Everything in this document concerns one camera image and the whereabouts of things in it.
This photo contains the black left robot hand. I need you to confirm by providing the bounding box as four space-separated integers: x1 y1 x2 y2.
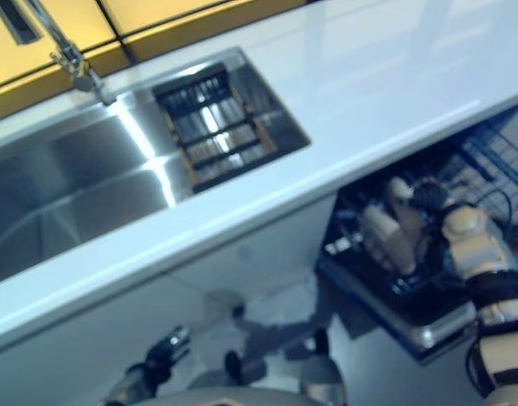
146 324 192 377

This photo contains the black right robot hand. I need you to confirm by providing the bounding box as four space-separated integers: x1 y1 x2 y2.
411 179 457 212

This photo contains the cream round ceramic plate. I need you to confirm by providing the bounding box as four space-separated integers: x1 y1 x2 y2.
385 176 423 276
361 205 406 272

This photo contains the open dishwasher door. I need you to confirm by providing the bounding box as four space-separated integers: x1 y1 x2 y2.
316 253 488 365

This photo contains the grey robot torso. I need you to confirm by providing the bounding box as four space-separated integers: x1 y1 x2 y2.
152 380 349 406

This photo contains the right robot leg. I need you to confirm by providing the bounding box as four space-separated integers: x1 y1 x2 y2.
284 327 344 390

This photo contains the stainless steel sink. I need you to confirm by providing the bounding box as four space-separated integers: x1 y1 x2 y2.
0 46 313 287

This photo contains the black sink drying rack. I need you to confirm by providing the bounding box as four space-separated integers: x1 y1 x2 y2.
151 61 279 195

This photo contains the chrome kitchen faucet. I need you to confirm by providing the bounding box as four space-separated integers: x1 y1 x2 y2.
0 0 116 107

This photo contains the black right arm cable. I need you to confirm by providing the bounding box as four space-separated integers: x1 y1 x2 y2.
466 188 518 397

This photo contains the black window frame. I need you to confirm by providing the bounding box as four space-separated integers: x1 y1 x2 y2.
0 0 311 102

